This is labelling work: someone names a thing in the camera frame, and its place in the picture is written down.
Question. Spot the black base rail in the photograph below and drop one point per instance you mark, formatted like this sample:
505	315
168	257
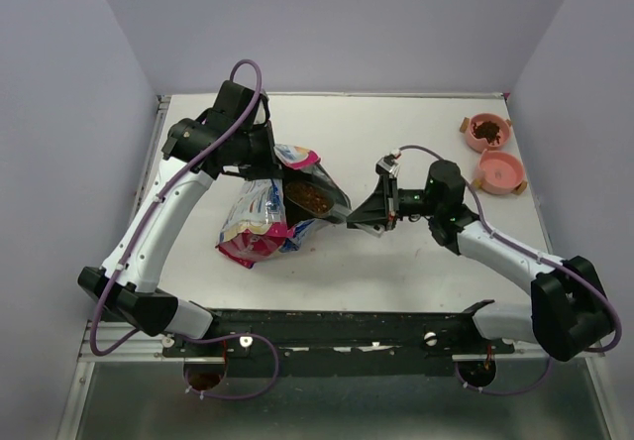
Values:
257	343

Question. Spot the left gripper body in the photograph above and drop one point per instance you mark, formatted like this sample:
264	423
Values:
262	162

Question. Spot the brown kibble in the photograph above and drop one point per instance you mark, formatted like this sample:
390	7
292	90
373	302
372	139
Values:
487	130
309	197

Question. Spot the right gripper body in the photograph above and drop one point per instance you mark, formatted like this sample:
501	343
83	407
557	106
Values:
415	202

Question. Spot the cat food bag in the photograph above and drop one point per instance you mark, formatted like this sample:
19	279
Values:
256	228

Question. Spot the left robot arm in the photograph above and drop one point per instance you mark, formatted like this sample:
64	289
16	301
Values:
235	131

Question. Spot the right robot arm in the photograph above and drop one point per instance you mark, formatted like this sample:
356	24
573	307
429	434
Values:
568	311

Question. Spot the clear plastic scoop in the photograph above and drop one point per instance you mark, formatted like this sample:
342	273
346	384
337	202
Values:
296	217

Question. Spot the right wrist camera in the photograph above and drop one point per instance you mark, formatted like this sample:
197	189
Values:
388	165

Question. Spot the brown kibble in bowl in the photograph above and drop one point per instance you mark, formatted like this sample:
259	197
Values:
487	130

